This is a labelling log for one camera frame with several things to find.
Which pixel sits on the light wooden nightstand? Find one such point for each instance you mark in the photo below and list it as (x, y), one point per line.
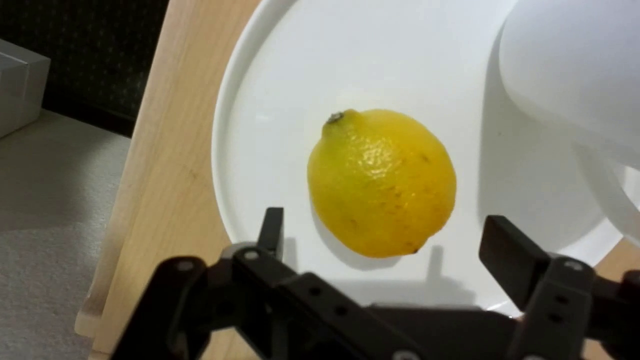
(173, 166)

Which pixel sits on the white round plate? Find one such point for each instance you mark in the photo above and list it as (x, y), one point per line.
(372, 60)

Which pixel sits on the white mug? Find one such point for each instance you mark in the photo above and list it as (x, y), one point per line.
(572, 73)

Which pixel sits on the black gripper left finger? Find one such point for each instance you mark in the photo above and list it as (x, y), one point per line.
(292, 307)

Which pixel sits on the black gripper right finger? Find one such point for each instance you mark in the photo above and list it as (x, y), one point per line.
(547, 293)

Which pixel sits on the yellow lemon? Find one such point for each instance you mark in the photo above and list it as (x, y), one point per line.
(383, 182)

